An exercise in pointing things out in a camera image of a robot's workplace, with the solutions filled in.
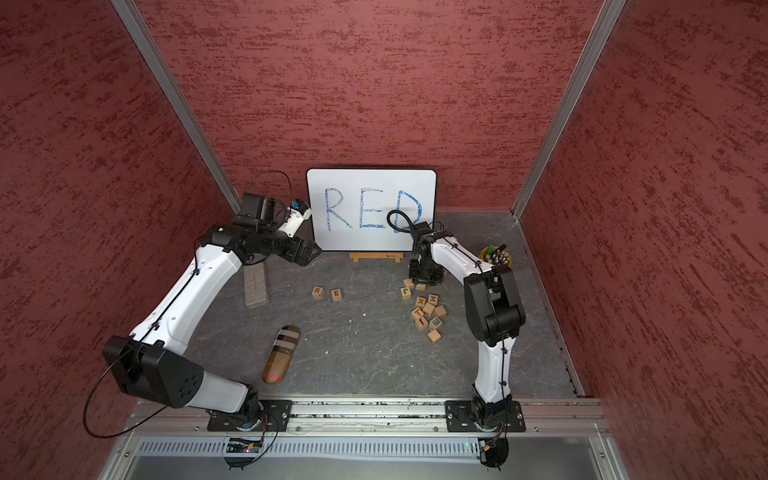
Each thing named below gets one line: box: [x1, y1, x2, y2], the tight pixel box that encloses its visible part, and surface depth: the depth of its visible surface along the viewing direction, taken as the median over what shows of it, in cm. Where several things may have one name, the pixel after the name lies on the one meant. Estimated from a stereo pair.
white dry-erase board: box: [306, 168, 437, 251], surface depth 97 cm
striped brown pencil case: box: [262, 325, 301, 385], surface depth 83 cm
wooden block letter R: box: [311, 286, 325, 300], surface depth 97 cm
